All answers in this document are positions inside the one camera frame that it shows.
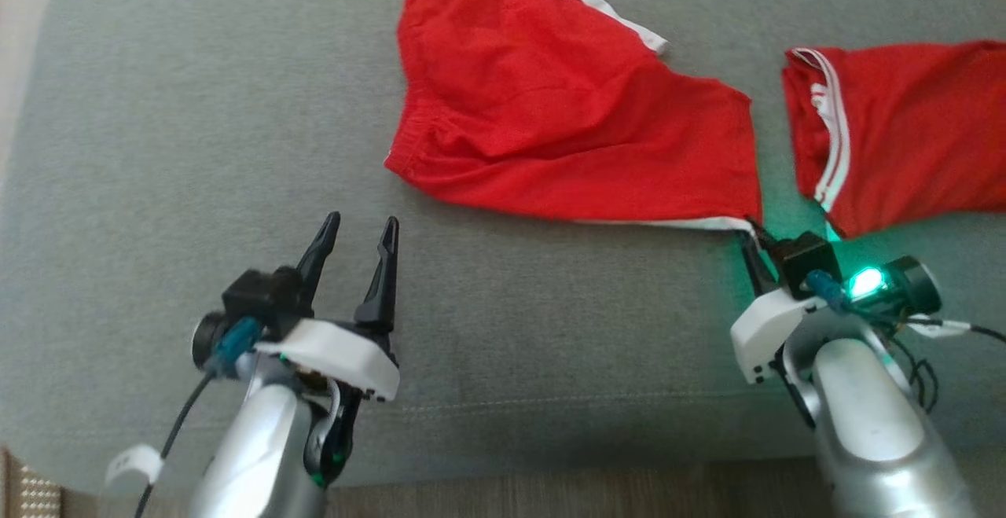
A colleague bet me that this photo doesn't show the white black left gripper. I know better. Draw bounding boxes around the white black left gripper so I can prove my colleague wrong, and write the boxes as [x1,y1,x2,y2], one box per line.
[255,212,400,402]

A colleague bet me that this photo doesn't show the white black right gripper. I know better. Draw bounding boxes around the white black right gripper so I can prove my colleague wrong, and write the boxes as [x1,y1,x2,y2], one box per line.
[731,219,826,385]

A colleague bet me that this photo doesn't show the red basketball jersey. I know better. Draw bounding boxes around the red basketball jersey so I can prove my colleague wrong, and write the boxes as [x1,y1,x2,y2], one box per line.
[782,40,1006,240]

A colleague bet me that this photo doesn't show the red shorts with white stripe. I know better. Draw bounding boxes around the red shorts with white stripe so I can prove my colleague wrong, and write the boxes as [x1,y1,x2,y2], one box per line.
[384,0,763,233]

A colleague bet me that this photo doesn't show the grey fabric sofa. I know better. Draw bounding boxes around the grey fabric sofa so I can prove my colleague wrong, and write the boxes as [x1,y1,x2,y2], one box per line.
[0,0,1006,495]

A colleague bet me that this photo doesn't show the black cable with blue plug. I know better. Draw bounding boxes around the black cable with blue plug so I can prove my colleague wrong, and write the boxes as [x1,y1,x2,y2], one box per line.
[808,270,1006,413]
[134,318,262,518]

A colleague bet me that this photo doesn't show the white cable tag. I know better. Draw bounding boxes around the white cable tag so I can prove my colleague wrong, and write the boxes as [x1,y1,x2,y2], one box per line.
[105,444,164,489]
[904,320,973,340]

